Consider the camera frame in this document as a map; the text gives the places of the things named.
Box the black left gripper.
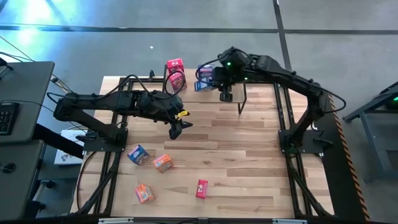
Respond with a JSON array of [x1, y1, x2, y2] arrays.
[[136, 90, 194, 141]]

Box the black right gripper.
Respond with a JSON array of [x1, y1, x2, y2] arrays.
[[212, 46, 253, 103]]

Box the orange Frosted Mini Wheats box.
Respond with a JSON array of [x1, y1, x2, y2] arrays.
[[134, 184, 156, 205], [152, 153, 174, 174]]

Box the red Froot Loops box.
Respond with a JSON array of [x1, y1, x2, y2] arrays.
[[167, 72, 188, 93], [166, 58, 185, 75], [195, 179, 209, 200]]

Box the white printed paper box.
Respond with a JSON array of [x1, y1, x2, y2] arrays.
[[54, 129, 86, 166]]

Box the black desk support bar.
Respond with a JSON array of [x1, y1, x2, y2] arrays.
[[32, 123, 85, 159]]

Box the black mat orange striped edge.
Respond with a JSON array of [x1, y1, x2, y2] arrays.
[[306, 90, 371, 222]]

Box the grey desk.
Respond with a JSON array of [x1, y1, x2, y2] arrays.
[[0, 139, 45, 220], [0, 61, 55, 144]]

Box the grey-legged workbench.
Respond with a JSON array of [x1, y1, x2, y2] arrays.
[[343, 81, 398, 183]]

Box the black keyboard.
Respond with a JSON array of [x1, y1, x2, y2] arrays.
[[0, 101, 20, 136]]

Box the wooden shelf black metal frame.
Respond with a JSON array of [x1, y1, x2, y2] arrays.
[[161, 63, 249, 115]]

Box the black aluminium table frame rails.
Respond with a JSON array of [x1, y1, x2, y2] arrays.
[[76, 77, 335, 218]]

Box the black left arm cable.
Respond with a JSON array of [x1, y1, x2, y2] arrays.
[[104, 70, 188, 101]]

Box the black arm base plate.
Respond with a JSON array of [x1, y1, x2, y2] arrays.
[[278, 129, 334, 155], [82, 129, 129, 153]]

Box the silver bracket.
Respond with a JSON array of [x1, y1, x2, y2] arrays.
[[98, 217, 134, 224], [272, 218, 308, 224]]

